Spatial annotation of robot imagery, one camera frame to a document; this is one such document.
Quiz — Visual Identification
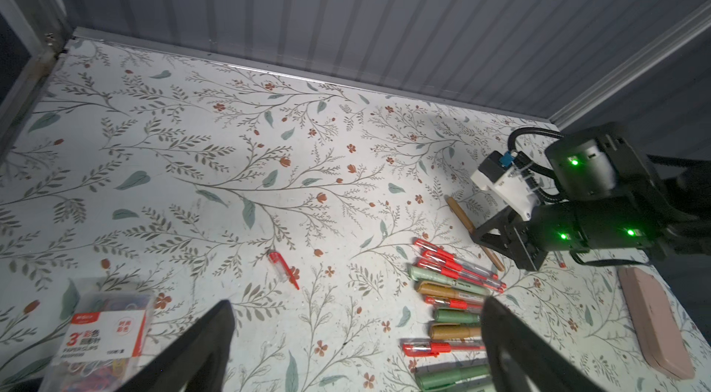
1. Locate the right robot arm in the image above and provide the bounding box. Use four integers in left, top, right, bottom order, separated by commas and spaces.
470, 123, 710, 271

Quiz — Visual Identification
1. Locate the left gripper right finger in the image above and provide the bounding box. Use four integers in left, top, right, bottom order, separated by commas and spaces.
481, 297, 602, 391

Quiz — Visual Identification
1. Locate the red pen cap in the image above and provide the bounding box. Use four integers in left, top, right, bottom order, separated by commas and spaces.
268, 251, 300, 290

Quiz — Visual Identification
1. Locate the paper clip box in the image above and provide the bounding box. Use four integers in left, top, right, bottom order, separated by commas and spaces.
40, 290, 157, 392

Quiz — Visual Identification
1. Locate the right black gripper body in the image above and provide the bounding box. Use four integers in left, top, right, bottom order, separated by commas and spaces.
516, 197, 667, 271

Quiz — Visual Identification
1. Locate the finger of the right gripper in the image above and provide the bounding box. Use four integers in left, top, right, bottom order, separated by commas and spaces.
470, 207, 528, 270

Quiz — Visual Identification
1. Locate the pink pencil case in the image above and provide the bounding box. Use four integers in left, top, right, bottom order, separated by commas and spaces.
618, 267, 695, 380

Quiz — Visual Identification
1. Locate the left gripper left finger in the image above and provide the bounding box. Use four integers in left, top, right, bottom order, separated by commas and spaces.
120, 299, 235, 391

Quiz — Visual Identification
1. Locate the floral table mat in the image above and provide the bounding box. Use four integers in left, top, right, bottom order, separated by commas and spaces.
0, 36, 711, 392

